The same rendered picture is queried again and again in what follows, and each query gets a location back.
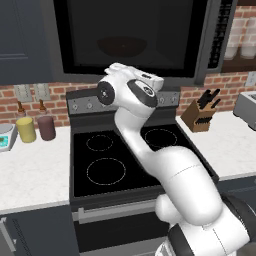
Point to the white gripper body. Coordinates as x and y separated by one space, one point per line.
119 69

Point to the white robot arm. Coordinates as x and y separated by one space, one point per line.
186 180

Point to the black microwave door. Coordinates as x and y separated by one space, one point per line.
133 20

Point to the black grey microwave oven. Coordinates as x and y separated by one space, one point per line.
213 71

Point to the black oven door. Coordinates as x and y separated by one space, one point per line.
116 233

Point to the silver stove knob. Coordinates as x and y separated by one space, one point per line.
174 98
162 99
75 107
89 106

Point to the dark grey stove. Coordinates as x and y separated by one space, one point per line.
100 120

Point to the brown bottle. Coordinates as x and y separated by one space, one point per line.
42 108
20 110

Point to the brown knife block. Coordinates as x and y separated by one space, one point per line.
198 116

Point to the maroon cylinder jar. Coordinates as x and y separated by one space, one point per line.
46 128

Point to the black glass hob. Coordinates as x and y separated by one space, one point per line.
100 173

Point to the yellow cylinder jar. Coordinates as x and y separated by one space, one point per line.
26 130

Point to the white jar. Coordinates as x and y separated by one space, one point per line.
249 40
231 40

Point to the grey kitchen scale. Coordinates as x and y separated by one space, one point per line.
6 136

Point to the silver toaster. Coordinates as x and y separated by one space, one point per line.
246 108

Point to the dark grey base cupboard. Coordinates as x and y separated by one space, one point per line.
240 190
40 233

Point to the grey wall socket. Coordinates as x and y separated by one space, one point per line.
22 93
251 79
41 92

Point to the dark grey wall cupboard door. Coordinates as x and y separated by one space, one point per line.
23 40

